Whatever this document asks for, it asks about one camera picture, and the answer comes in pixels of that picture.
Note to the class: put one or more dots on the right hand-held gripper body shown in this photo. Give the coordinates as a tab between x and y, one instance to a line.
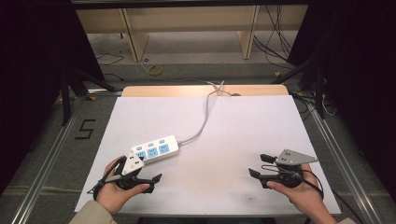
294	158

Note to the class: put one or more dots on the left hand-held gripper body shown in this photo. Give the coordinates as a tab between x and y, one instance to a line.
132	163

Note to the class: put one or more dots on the white power strip blue sockets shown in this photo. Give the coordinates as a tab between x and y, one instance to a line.
157	150

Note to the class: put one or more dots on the person's left hand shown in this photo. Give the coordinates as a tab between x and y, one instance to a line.
110	194

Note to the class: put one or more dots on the person's right hand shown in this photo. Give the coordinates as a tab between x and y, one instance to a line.
306	196

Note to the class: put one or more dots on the white table cover sheet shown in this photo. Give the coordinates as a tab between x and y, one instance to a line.
224	161

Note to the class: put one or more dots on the light wooden table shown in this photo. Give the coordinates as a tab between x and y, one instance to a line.
174	90

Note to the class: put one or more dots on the black metal stand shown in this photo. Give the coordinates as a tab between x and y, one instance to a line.
311	73
79	82

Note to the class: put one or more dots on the yellow tape roll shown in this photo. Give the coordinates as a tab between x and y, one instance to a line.
154	70

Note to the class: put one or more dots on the black curtain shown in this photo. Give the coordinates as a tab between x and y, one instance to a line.
31	77
358	77

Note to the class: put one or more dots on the aluminium floor rail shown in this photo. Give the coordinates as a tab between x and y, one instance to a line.
342	161
46	161

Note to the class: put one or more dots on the light wooden desk frame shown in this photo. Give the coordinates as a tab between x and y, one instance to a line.
193	18

